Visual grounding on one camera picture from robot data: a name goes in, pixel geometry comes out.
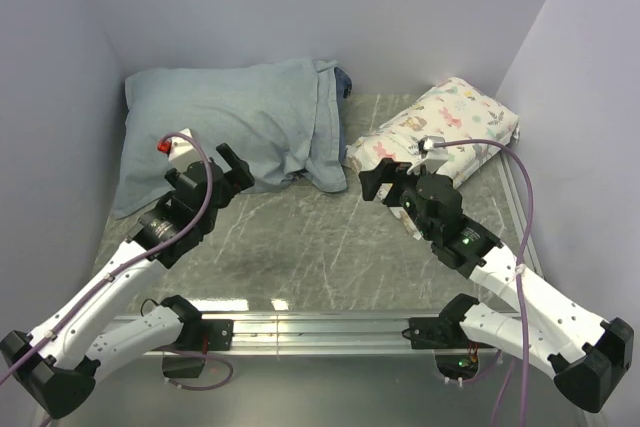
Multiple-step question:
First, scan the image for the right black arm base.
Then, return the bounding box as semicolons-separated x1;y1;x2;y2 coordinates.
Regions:
401;317;502;386

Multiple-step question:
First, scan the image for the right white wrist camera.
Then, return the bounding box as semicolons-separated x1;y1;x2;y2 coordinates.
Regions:
408;136;449;175

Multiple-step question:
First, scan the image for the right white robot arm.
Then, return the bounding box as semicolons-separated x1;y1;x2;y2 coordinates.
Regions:
358;158;634;413

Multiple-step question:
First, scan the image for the floral patterned pillow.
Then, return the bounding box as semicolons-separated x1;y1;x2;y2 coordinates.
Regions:
342;77;519;248

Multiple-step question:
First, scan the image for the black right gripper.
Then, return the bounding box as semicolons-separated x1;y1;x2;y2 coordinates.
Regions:
359;157;440;241

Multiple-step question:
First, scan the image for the blue pillowcase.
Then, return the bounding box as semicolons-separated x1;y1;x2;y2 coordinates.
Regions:
112;59;352;218

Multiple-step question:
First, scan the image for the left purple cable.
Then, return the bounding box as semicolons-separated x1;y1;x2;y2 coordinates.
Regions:
0;131;216;388

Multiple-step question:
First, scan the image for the aluminium mounting rail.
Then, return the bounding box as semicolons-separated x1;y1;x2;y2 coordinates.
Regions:
112;310;506;358

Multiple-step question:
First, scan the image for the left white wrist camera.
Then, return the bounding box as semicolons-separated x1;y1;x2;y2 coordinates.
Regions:
156;128;203;176

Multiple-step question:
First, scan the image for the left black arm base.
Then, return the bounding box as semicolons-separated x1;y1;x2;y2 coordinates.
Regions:
161;319;234;380

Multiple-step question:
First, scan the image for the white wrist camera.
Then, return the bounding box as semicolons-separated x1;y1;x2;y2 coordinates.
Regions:
408;136;449;175
156;128;203;176

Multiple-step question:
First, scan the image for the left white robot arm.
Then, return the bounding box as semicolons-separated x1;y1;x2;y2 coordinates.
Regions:
1;140;255;420

